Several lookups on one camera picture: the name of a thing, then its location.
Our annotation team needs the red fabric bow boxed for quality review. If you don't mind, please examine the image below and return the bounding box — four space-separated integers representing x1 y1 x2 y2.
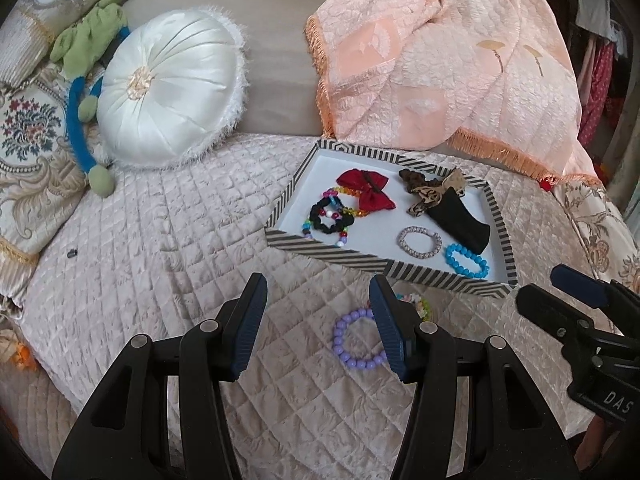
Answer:
336 169 397 213

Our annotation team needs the blue bead bracelet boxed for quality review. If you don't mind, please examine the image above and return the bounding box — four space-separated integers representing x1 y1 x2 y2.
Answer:
445 242 490 278

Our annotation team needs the white round satin cushion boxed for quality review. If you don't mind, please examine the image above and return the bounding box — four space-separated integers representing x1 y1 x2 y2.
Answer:
95 6 249 168

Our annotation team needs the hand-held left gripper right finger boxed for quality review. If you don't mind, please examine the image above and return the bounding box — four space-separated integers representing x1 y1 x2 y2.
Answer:
368 274 576 480

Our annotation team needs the red patterned hanging garment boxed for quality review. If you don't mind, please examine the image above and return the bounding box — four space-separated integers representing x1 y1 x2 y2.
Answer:
580 40 618 146

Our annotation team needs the rainbow crystal bracelet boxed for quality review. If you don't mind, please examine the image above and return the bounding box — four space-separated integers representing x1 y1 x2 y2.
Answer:
322 186 366 221

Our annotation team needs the brown braided hair tie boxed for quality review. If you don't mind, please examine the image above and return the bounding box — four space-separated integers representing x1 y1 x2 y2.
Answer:
398 168 441 193

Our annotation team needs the floral patterned cushion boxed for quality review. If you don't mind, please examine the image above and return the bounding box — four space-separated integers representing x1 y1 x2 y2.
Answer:
552 180 640 301

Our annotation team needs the black scrunchie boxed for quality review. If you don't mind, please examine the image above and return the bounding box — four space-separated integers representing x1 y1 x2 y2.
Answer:
309 197 351 236

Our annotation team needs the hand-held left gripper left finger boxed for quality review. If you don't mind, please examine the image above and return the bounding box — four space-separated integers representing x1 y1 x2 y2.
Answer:
52 272 269 480

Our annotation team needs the leopard print bow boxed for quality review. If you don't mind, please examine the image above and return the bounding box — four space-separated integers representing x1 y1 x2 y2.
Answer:
406 169 466 218

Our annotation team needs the orange fringed cloth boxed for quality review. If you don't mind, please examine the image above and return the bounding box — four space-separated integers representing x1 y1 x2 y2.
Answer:
0 330 41 371

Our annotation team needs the silver chain bracelet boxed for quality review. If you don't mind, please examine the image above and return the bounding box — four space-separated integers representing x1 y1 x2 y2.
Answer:
397 226 443 261

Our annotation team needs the grey padded headboard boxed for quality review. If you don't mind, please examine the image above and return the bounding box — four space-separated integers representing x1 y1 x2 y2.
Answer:
120 0 336 136

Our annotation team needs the purple bead bracelet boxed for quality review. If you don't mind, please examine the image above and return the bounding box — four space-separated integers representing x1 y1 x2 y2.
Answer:
332 308 390 367

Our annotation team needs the beige quilted bedspread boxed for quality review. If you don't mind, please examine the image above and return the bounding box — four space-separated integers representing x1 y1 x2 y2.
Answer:
0 132 621 480

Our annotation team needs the multicolour bead bracelet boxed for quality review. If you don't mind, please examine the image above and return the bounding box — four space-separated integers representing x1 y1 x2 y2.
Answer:
301 210 351 250

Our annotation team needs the white hanging garment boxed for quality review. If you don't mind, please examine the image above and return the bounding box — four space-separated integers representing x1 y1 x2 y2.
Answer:
575 0 626 41

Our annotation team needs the pastel flower bracelet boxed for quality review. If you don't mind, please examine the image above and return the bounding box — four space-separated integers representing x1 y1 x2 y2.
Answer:
396 292 433 322

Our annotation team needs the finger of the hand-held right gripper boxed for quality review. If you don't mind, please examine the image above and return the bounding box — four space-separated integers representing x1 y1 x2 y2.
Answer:
516 284 608 356
550 264 640 311

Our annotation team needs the black white striped tray box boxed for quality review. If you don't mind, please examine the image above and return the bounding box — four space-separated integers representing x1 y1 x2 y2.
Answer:
264 141 517 300

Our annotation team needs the peach fringed blanket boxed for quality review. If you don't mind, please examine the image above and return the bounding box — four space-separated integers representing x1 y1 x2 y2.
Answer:
305 0 606 188

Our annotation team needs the floral tapestry cushion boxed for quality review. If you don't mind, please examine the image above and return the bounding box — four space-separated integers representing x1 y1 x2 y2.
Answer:
0 60 116 306

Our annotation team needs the green and blue plush toy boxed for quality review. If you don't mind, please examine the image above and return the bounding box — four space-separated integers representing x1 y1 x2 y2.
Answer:
50 0 131 196

